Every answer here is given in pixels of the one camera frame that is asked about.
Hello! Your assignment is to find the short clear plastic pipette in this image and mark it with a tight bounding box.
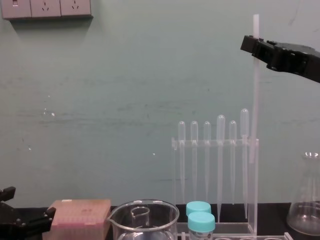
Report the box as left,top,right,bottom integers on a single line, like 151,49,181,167
202,120,212,202
190,120,199,201
228,120,238,206
177,120,187,205

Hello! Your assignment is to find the clear glass stirring rod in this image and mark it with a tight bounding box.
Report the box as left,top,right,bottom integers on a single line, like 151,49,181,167
249,14,261,164

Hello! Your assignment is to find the small glass beaker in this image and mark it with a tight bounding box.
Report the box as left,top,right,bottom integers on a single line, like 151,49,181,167
130,206,151,229

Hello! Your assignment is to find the clear acrylic tube rack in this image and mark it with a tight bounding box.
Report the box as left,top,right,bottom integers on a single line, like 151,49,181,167
175,230,292,240

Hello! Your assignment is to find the glass conical flask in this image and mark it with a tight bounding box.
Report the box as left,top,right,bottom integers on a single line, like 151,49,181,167
286,151,320,236

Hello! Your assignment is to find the pink pipette tip box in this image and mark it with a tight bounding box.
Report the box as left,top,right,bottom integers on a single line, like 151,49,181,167
41,198,112,240

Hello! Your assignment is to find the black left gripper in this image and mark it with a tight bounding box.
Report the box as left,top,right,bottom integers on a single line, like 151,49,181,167
0,186,57,240

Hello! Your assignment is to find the teal capped sample tube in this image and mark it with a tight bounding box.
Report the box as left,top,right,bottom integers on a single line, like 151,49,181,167
187,211,216,240
185,201,212,219

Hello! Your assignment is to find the large glass beaker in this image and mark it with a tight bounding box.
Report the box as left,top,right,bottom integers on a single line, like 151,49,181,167
107,198,181,240

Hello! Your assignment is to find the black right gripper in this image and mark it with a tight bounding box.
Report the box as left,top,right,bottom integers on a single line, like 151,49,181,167
240,35,320,85

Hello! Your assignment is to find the long clear plastic pipette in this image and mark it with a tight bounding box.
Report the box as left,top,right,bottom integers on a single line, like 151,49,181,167
216,114,226,223
240,108,250,219

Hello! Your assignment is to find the grey wall socket panel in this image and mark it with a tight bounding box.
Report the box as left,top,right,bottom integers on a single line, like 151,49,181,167
0,0,94,21

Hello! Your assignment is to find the clear acrylic pipette rack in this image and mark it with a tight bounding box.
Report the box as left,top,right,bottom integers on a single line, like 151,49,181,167
171,136,260,236

